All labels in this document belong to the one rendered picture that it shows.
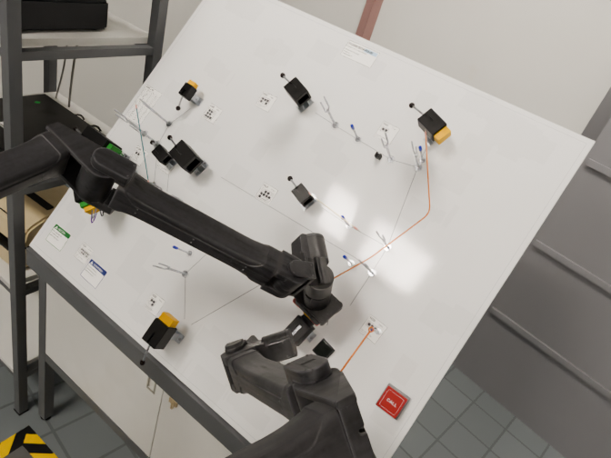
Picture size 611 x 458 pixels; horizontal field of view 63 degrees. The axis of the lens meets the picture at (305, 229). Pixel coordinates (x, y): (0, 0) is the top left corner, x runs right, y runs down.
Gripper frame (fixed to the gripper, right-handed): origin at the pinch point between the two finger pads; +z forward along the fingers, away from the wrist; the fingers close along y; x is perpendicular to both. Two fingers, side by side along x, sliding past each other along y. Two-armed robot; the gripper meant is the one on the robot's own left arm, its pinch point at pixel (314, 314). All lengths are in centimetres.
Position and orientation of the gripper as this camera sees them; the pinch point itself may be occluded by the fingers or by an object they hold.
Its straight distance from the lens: 116.1
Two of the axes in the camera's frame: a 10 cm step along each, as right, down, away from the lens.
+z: -0.4, 5.2, 8.5
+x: -7.4, 5.6, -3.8
